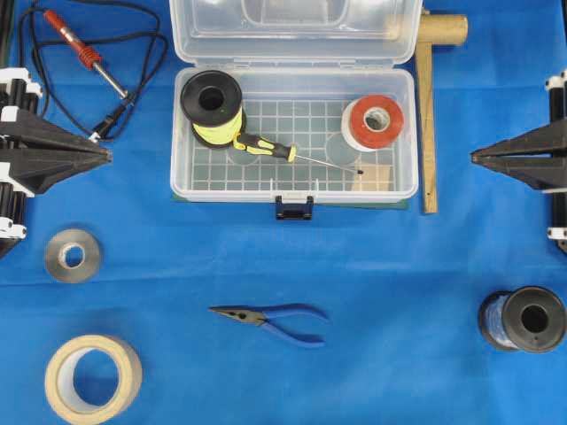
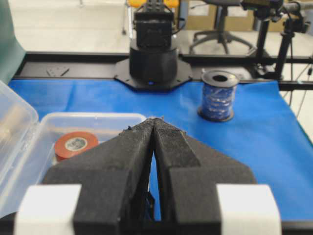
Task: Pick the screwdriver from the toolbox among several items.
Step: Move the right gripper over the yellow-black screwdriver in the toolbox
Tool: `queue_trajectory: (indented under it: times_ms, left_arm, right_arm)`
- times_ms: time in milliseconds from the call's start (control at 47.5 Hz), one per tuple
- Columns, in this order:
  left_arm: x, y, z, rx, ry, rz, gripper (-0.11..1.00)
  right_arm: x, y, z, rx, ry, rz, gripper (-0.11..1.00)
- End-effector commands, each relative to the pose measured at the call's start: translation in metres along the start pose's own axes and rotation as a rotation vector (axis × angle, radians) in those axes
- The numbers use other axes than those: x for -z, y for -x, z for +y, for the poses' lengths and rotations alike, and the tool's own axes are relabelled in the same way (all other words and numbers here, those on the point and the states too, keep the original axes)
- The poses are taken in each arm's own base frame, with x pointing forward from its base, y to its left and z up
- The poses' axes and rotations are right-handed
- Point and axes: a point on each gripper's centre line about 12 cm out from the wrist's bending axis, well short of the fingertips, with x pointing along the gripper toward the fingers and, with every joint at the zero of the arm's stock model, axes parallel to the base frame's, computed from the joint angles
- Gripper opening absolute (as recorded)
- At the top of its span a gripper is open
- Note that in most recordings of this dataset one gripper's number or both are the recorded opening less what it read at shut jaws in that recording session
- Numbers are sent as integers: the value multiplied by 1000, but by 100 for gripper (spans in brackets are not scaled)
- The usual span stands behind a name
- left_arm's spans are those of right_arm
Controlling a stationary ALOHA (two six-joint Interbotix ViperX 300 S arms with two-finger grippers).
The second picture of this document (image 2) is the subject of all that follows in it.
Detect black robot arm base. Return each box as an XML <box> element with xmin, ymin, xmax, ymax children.
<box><xmin>114</xmin><ymin>0</ymin><xmax>192</xmax><ymax>91</ymax></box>

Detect black aluminium frame rail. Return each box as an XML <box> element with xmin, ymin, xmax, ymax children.
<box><xmin>14</xmin><ymin>52</ymin><xmax>313</xmax><ymax>91</ymax></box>

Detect blue table mat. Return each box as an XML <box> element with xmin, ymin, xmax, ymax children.
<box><xmin>9</xmin><ymin>79</ymin><xmax>313</xmax><ymax>221</ymax></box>

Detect blue wire spool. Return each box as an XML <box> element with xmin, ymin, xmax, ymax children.
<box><xmin>198</xmin><ymin>70</ymin><xmax>239</xmax><ymax>122</ymax></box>

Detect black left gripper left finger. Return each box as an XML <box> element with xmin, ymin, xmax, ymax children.
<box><xmin>14</xmin><ymin>117</ymin><xmax>156</xmax><ymax>235</ymax></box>

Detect black camera stand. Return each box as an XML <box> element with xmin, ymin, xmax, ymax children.
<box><xmin>241</xmin><ymin>0</ymin><xmax>313</xmax><ymax>80</ymax></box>

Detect clear plastic toolbox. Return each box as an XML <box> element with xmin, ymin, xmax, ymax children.
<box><xmin>0</xmin><ymin>83</ymin><xmax>146</xmax><ymax>217</ymax></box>

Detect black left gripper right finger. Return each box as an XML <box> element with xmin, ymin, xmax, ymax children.
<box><xmin>152</xmin><ymin>117</ymin><xmax>282</xmax><ymax>235</ymax></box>

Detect red tape roll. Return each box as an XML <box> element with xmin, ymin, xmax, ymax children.
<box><xmin>54</xmin><ymin>132</ymin><xmax>98</xmax><ymax>162</ymax></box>

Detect black office chair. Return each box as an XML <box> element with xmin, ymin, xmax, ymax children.
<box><xmin>189</xmin><ymin>0</ymin><xmax>255</xmax><ymax>54</ymax></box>

